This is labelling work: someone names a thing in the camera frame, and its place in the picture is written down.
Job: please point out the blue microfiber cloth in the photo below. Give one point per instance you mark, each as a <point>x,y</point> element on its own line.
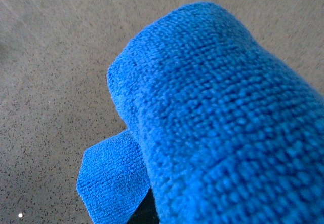
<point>218,128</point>

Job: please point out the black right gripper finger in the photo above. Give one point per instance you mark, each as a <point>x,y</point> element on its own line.
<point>146,212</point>

